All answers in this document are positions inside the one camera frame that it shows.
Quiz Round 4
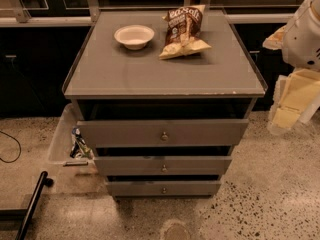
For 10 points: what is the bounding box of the brown chip bag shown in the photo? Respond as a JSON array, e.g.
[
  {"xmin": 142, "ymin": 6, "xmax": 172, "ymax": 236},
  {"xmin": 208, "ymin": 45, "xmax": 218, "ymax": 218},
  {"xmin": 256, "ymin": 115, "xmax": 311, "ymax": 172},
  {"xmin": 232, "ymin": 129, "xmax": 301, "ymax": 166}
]
[{"xmin": 159, "ymin": 5, "xmax": 211, "ymax": 60}]

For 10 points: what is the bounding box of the clear plastic bin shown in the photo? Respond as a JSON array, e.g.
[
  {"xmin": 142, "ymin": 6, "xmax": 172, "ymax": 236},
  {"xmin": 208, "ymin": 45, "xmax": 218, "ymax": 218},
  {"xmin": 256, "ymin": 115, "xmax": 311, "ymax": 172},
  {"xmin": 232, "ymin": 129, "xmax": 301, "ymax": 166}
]
[{"xmin": 48, "ymin": 104, "xmax": 97, "ymax": 174}]

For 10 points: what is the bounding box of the white paper bowl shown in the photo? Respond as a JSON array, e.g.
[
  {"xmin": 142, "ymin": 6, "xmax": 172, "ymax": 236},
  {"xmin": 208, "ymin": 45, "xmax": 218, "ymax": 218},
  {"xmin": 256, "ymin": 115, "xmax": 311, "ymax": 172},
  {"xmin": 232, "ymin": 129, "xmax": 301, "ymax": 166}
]
[{"xmin": 114, "ymin": 25, "xmax": 154, "ymax": 50}]

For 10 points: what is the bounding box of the grey drawer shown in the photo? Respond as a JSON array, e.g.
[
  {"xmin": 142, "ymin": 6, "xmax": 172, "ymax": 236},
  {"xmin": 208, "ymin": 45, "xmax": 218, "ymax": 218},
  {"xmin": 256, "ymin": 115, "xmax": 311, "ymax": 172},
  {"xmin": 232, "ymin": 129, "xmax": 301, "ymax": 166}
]
[
  {"xmin": 107, "ymin": 181, "xmax": 221, "ymax": 197},
  {"xmin": 94, "ymin": 156, "xmax": 231, "ymax": 176},
  {"xmin": 77, "ymin": 119, "xmax": 248, "ymax": 148}
]

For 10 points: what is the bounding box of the grey drawer cabinet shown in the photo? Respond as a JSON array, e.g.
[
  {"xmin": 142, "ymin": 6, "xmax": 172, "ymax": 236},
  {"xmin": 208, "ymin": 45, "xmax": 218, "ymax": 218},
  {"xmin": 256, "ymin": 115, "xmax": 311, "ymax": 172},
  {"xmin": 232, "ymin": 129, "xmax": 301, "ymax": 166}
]
[{"xmin": 63, "ymin": 11, "xmax": 266, "ymax": 184}]

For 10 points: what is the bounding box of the metal railing frame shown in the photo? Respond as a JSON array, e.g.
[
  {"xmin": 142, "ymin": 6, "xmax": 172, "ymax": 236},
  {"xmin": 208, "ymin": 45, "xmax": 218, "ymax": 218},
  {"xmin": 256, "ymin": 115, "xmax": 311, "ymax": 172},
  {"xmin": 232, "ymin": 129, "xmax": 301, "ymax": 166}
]
[{"xmin": 0, "ymin": 0, "xmax": 303, "ymax": 28}]

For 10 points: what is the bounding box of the grey middle drawer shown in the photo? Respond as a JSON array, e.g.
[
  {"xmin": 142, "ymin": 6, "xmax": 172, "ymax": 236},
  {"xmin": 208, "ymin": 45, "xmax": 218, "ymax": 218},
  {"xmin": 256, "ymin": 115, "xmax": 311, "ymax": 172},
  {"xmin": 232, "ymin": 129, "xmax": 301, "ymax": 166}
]
[{"xmin": 94, "ymin": 156, "xmax": 231, "ymax": 176}]

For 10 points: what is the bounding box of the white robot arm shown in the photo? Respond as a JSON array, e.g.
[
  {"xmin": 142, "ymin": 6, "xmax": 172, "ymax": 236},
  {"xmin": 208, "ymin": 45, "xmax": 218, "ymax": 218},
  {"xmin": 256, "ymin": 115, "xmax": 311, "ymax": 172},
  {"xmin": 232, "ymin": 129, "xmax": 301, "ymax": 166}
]
[{"xmin": 263, "ymin": 0, "xmax": 320, "ymax": 135}]

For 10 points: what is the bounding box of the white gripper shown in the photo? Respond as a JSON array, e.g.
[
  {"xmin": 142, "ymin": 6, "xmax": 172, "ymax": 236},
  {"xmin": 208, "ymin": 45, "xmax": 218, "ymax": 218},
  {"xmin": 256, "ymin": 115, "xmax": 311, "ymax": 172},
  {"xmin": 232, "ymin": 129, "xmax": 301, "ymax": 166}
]
[{"xmin": 262, "ymin": 26, "xmax": 320, "ymax": 135}]

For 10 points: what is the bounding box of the grey top drawer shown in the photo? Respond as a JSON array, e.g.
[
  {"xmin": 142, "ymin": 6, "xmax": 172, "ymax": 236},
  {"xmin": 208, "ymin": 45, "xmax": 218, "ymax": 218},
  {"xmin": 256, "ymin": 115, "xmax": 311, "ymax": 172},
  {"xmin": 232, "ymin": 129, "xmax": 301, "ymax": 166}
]
[{"xmin": 77, "ymin": 119, "xmax": 248, "ymax": 148}]

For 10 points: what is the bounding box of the grey bottom drawer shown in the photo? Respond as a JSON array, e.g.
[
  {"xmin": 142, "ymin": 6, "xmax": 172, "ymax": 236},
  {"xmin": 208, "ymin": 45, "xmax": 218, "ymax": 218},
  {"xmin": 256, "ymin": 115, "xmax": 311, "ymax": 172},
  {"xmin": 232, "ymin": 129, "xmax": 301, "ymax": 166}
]
[{"xmin": 107, "ymin": 181, "xmax": 221, "ymax": 197}]

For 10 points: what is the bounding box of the black metal bar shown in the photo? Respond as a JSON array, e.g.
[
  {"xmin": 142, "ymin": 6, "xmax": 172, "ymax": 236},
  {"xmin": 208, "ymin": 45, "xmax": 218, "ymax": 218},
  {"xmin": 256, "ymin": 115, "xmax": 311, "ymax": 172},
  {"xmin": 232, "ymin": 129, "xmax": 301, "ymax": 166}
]
[{"xmin": 0, "ymin": 171, "xmax": 54, "ymax": 240}]

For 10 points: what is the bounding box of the black cable on floor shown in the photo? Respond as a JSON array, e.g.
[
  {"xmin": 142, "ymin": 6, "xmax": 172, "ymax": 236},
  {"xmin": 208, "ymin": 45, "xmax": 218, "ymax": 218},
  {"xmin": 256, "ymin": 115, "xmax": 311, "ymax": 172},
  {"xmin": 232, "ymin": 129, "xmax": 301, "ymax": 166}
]
[{"xmin": 0, "ymin": 130, "xmax": 22, "ymax": 164}]

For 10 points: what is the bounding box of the colourful packet in bin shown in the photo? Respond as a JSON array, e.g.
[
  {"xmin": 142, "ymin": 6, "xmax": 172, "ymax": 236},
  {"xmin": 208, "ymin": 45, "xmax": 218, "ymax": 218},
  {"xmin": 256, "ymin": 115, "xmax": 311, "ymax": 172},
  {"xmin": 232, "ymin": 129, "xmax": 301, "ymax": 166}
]
[{"xmin": 70, "ymin": 127, "xmax": 93, "ymax": 159}]

